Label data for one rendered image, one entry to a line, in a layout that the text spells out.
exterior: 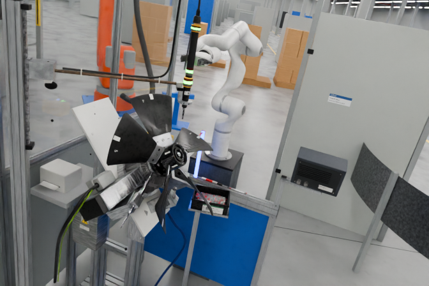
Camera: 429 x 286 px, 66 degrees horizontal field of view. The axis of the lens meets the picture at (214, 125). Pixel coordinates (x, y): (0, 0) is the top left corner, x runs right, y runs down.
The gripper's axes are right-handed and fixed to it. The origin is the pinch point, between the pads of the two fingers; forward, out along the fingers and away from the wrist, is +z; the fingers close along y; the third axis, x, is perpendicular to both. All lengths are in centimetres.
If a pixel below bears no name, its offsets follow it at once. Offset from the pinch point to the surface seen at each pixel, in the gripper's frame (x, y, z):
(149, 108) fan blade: -28.2, 17.5, 2.0
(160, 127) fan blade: -35.1, 8.8, 4.8
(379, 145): -71, -123, -178
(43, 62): -8, 48, 38
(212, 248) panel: -127, -20, -35
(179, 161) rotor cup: -45.7, -6.6, 12.1
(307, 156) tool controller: -42, -62, -32
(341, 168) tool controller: -42, -80, -30
